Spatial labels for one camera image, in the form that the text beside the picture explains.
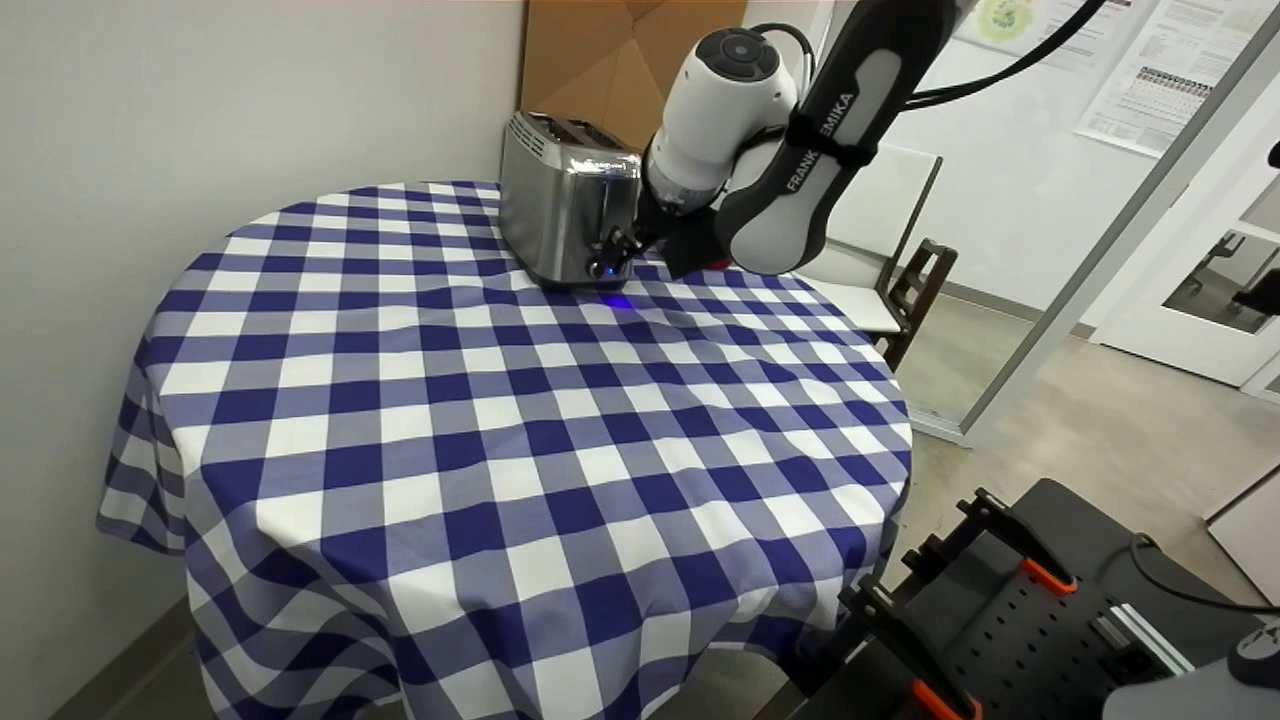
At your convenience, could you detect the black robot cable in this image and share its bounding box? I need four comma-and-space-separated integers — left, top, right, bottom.
908, 0, 1111, 112

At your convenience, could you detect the grey metal frame post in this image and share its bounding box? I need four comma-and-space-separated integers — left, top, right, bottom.
911, 0, 1280, 447

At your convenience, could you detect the white wall poster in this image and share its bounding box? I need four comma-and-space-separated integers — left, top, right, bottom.
1081, 0, 1276, 155

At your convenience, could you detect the brown cardboard box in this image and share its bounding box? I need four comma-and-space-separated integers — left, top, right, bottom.
516, 0, 749, 147

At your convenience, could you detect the silver metal toaster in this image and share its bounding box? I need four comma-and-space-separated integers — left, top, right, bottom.
499, 112, 640, 286

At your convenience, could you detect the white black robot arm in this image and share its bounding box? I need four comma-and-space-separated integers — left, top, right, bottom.
589, 0, 964, 276

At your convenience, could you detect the black orange clamp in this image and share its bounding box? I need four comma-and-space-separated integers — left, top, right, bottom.
902, 485, 1083, 602

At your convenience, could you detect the blue white checkered tablecloth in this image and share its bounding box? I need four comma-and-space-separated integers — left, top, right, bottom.
101, 179, 911, 720

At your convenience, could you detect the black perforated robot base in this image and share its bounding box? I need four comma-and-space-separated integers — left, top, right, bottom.
785, 475, 1280, 720

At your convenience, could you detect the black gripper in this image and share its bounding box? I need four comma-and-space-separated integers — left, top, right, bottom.
595, 209, 729, 276

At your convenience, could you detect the dark wooden chair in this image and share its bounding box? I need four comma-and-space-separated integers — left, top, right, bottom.
806, 147, 956, 365

